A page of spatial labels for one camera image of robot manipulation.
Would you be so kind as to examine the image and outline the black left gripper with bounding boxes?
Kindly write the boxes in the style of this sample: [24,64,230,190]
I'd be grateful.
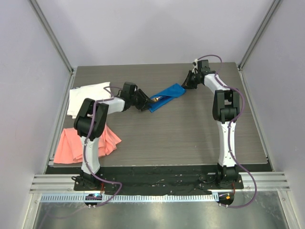
[129,89,154,111]

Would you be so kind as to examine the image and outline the green handled gold fork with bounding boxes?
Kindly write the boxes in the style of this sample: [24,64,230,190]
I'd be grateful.
[151,96,162,102]

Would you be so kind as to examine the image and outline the blue cloth napkin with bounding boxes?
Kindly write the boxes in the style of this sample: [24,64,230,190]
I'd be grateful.
[149,83,186,113]

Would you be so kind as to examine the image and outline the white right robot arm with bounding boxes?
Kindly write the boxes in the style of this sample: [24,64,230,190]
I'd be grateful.
[182,59,240,188]

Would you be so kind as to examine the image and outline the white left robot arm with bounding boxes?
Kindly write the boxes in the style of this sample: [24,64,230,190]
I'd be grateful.
[72,82,156,190]

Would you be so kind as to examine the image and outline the white folded cloth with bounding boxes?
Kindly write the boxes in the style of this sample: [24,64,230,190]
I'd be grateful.
[67,82,111,119]

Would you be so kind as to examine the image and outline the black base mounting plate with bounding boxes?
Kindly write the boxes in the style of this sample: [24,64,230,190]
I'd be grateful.
[46,165,244,196]

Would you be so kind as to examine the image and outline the pink folded cloth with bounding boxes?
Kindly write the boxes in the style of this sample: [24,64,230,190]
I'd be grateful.
[53,125,121,164]

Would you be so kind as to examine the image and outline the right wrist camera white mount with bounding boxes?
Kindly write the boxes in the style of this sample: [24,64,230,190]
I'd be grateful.
[192,59,198,74]

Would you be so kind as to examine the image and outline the right aluminium frame post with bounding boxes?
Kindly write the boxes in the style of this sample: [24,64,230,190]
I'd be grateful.
[238,0,283,71]

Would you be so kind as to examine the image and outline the aluminium frame post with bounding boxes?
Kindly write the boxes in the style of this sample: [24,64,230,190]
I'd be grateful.
[28,0,75,73]
[238,0,283,71]

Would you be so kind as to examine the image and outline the left aluminium frame post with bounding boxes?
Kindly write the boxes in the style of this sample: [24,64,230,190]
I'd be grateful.
[28,0,75,73]

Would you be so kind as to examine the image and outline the horizontal aluminium frame rail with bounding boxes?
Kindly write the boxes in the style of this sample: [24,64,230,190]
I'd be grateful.
[30,172,290,196]

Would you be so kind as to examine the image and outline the slotted cable duct rail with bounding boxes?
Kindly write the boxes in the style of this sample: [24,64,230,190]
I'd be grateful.
[40,193,219,203]

